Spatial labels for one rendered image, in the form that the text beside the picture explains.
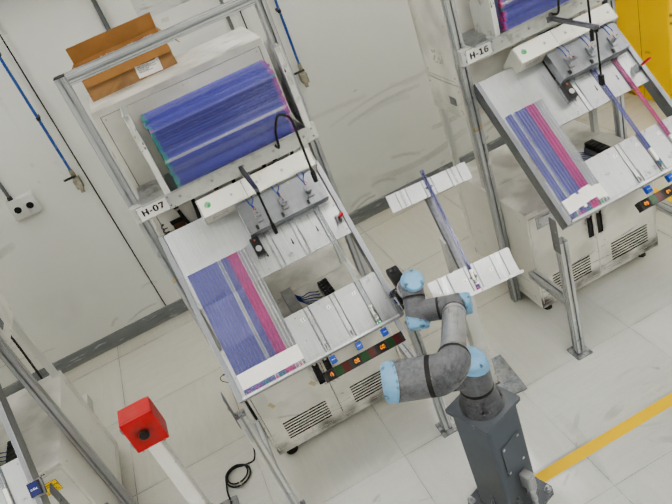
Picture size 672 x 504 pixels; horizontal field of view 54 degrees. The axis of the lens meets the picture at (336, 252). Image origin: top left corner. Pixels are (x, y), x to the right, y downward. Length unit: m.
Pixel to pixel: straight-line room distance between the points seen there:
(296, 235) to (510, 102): 1.07
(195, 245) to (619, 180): 1.73
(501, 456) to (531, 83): 1.54
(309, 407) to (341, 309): 0.67
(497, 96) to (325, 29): 1.54
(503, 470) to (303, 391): 0.96
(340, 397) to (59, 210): 2.04
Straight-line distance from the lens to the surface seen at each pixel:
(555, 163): 2.84
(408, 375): 1.78
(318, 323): 2.50
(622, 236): 3.48
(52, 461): 2.97
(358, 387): 3.06
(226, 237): 2.59
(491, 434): 2.31
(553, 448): 2.90
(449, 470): 2.90
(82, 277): 4.33
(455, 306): 2.07
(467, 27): 3.00
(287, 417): 3.02
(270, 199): 2.56
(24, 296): 4.39
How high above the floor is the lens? 2.30
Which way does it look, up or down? 32 degrees down
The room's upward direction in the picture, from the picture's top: 22 degrees counter-clockwise
